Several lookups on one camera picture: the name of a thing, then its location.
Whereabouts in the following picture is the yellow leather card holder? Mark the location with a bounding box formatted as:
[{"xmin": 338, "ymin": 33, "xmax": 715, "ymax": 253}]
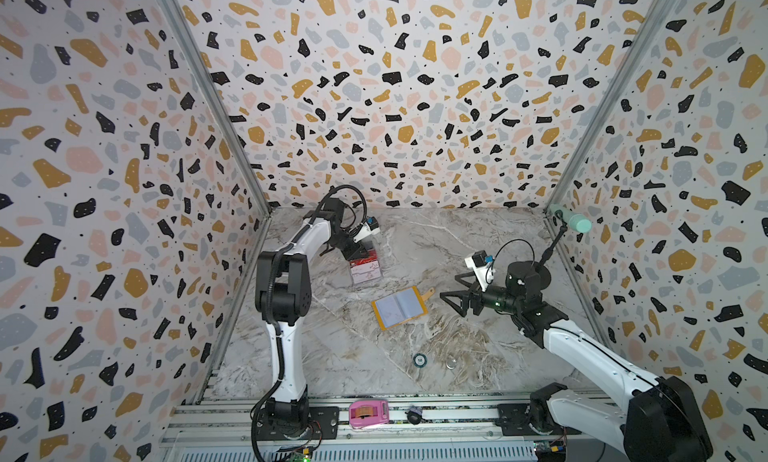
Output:
[{"xmin": 372, "ymin": 286, "xmax": 435, "ymax": 331}]

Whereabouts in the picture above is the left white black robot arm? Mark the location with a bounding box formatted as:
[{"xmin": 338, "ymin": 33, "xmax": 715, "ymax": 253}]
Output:
[{"xmin": 253, "ymin": 197, "xmax": 369, "ymax": 430}]

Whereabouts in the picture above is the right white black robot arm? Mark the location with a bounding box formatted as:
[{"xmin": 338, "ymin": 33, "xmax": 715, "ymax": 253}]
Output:
[{"xmin": 440, "ymin": 252, "xmax": 714, "ymax": 461}]

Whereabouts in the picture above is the clear acrylic card box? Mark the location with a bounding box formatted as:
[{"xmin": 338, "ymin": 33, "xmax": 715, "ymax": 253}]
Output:
[{"xmin": 349, "ymin": 258, "xmax": 382, "ymax": 285}]

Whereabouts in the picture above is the black microphone stand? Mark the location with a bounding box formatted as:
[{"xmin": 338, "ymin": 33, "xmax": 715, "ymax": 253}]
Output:
[{"xmin": 534, "ymin": 223, "xmax": 568, "ymax": 290}]

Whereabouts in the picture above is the small black knob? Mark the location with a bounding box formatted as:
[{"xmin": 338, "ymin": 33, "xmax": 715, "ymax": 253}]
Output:
[{"xmin": 405, "ymin": 406, "xmax": 423, "ymax": 425}]

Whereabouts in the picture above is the pink tape dispenser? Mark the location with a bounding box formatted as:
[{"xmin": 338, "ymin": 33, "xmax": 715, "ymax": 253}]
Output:
[{"xmin": 348, "ymin": 399, "xmax": 390, "ymax": 430}]

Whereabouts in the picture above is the right circuit board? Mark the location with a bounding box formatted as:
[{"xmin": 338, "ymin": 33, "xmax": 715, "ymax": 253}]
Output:
[{"xmin": 534, "ymin": 439, "xmax": 567, "ymax": 462}]

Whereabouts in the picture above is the green circuit board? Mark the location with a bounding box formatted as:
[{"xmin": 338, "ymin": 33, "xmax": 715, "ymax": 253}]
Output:
[{"xmin": 285, "ymin": 447, "xmax": 314, "ymax": 462}]

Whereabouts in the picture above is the left black corrugated cable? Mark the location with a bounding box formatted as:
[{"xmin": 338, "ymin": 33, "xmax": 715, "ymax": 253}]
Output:
[{"xmin": 248, "ymin": 184, "xmax": 368, "ymax": 462}]

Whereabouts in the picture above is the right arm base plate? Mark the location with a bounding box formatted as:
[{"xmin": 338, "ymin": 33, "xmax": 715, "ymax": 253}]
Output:
[{"xmin": 495, "ymin": 403, "xmax": 580, "ymax": 437}]

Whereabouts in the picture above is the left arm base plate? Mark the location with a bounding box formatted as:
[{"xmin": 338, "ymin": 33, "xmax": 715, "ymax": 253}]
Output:
[{"xmin": 251, "ymin": 406, "xmax": 340, "ymax": 442}]

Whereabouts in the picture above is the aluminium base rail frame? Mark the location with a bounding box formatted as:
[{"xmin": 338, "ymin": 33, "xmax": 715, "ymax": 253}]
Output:
[{"xmin": 160, "ymin": 390, "xmax": 610, "ymax": 461}]

